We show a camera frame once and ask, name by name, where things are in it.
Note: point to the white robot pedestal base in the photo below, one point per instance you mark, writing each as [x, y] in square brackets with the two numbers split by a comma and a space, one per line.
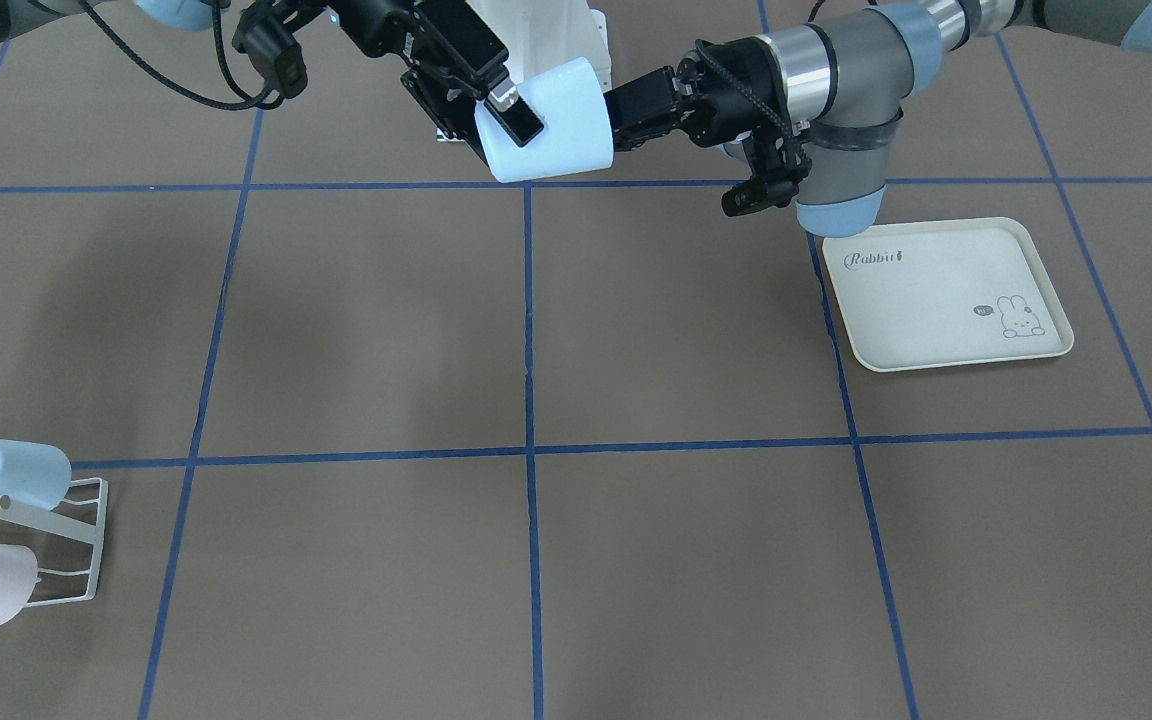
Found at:
[543, 35]

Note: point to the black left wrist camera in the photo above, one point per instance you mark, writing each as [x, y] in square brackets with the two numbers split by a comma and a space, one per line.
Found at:
[777, 173]

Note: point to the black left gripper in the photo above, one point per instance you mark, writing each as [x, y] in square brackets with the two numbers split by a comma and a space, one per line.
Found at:
[739, 82]

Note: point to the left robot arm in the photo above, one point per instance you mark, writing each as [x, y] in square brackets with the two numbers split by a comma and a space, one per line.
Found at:
[813, 109]

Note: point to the light blue cup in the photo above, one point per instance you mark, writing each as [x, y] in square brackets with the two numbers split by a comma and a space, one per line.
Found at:
[34, 474]

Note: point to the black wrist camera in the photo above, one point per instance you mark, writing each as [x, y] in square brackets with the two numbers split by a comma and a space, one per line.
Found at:
[265, 34]
[777, 173]

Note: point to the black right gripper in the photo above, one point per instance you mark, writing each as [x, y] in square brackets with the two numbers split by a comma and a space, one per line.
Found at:
[383, 20]

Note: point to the white wire cup rack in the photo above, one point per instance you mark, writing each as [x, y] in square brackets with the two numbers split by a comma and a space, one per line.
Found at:
[68, 542]

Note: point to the cream plastic tray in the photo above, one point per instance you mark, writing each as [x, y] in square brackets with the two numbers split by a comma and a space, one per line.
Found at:
[927, 295]

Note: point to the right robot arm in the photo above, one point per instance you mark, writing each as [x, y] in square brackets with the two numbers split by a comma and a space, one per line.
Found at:
[248, 90]

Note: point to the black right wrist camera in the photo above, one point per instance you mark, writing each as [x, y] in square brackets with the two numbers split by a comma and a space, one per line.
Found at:
[265, 34]

